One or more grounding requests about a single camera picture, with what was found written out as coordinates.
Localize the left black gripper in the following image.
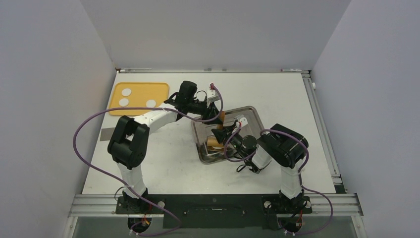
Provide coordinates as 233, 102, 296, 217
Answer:
187, 100, 222, 126

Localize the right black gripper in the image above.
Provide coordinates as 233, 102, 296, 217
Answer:
214, 126, 250, 161

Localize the wooden rolling pin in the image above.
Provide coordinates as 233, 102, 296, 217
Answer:
206, 111, 227, 150

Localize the stainless steel tray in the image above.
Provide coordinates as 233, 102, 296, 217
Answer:
191, 106, 263, 165

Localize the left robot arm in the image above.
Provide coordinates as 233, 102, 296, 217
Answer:
107, 81, 223, 213

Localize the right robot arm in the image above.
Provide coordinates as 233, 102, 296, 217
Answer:
211, 120, 310, 212

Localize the white dough disc right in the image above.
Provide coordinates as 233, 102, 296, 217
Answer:
146, 100, 157, 108

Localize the white dough disc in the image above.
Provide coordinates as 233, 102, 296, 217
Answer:
121, 88, 132, 97
118, 98, 129, 107
146, 100, 157, 108

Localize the white dough disc upper left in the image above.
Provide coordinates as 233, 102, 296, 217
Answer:
121, 88, 132, 97

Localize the white dough disc lower left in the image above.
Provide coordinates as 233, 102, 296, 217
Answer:
118, 98, 129, 107

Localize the yellow plastic tray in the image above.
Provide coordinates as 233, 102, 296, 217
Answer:
108, 82, 169, 117

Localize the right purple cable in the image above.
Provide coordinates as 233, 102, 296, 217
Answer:
223, 126, 334, 237

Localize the purple cable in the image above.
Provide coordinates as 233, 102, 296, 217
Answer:
72, 82, 224, 237
223, 126, 334, 237

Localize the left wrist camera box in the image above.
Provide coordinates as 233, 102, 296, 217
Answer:
206, 89, 220, 104

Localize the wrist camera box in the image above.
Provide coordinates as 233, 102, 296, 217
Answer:
206, 89, 220, 104
235, 115, 249, 128

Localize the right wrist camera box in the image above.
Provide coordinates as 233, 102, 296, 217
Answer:
235, 115, 249, 128

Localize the aluminium frame rail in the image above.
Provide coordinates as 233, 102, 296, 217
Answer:
301, 70, 347, 193

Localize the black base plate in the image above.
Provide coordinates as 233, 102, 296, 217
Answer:
115, 194, 313, 229

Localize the scraper with red handle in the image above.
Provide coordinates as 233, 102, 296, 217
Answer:
99, 127, 115, 141

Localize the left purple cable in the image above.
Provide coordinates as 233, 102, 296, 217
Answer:
72, 82, 224, 237

